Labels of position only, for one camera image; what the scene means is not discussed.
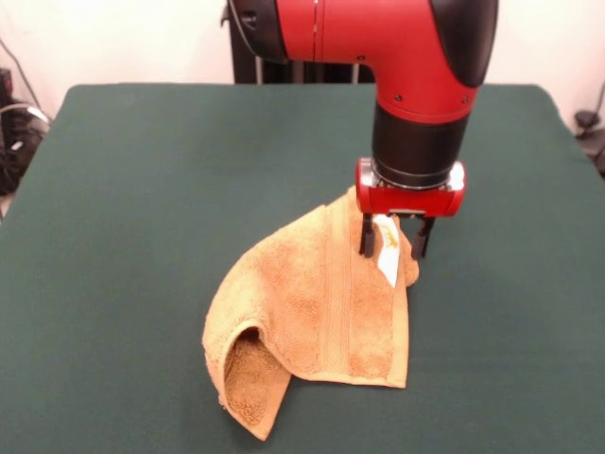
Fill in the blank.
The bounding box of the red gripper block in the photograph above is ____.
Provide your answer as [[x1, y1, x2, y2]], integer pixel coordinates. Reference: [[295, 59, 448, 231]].
[[354, 157, 467, 260]]

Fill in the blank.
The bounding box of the tan terry towel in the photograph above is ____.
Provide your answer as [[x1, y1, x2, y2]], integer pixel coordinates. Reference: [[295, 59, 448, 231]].
[[200, 185, 422, 443]]

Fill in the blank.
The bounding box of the dark green table cloth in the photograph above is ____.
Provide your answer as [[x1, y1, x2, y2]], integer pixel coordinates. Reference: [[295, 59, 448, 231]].
[[0, 83, 605, 454]]

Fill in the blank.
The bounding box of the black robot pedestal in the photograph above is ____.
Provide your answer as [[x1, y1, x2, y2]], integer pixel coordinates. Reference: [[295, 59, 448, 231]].
[[219, 0, 379, 85]]

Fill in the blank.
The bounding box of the grey cable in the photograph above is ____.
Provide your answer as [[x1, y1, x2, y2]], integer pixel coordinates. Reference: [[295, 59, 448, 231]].
[[0, 36, 51, 127]]

